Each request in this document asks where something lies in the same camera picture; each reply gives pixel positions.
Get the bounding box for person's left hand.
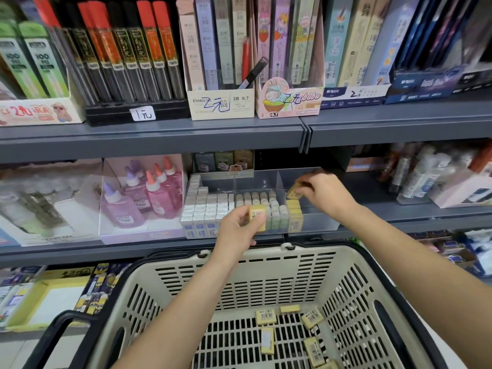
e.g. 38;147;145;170
211;205;268;266

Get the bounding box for person's right hand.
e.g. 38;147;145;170
294;173;359;222

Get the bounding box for rows of white erasers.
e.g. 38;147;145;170
180;174;235;239

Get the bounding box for row of white green erasers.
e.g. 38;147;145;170
234;190;291;231

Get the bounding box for beige shopping basket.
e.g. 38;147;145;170
23;240;447;369

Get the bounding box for pile of erasers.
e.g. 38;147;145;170
256;303;339;369

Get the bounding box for grey store shelves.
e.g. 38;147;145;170
0;0;492;335

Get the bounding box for person's right forearm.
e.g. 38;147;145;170
342;203;492;369

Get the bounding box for person's left forearm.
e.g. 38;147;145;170
114;253;247;369

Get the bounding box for pink glue display box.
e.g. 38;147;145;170
98;153;188;244

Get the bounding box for colourful pencil display box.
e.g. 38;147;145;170
256;0;324;118

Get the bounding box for blue white display box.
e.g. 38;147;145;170
321;0;492;110

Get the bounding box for white pencil display box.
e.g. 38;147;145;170
178;0;257;121

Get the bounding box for white glue display box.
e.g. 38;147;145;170
0;159;105;247

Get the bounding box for yellow empty display box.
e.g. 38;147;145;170
6;269;92;331

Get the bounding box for white eraser display box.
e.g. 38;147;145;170
0;265;39;327

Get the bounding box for cartoon print display box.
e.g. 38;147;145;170
0;0;86;128

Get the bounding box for clear plastic divider tray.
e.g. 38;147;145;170
184;167;341;238

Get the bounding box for translucent glue bottle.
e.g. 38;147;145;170
215;151;235;171
194;152;216;172
234;150;255;170

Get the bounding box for pink glue bottle orange cap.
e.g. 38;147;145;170
145;171;176;220
154;163;184;204
163;156;187;195

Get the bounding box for pink glue bottle purple cap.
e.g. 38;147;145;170
123;161;152;212
102;182;146;228

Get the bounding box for dark blue yellow packets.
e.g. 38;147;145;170
74;261;132;314

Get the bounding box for black pen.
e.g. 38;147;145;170
238;57;270;91

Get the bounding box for white price label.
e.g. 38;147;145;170
129;106;156;122

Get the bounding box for black lead tube display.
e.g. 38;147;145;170
31;0;191;125

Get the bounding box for row of clear glue bottles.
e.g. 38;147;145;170
0;184;78;231

